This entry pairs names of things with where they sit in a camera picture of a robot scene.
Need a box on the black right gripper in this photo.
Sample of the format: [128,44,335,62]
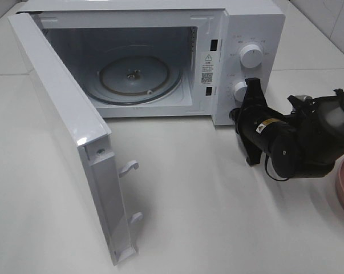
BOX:
[229,78,289,165]

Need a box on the white microwave door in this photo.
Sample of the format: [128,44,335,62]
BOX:
[9,13,143,264]

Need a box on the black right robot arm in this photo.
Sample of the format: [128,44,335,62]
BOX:
[229,78,344,182]

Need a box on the white lower microwave knob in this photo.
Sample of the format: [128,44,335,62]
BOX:
[232,81,247,102]

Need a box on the white microwave knob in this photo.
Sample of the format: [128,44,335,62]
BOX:
[238,43,264,69]
[232,81,247,102]

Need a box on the white upper microwave knob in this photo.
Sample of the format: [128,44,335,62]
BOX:
[238,43,264,69]

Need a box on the white microwave oven body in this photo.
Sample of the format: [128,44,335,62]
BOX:
[15,1,285,126]

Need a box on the glass microwave turntable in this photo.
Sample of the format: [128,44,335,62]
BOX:
[83,45,183,106]

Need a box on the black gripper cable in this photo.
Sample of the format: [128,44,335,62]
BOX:
[263,154,289,182]

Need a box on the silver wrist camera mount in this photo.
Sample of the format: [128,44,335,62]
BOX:
[288,95,313,113]

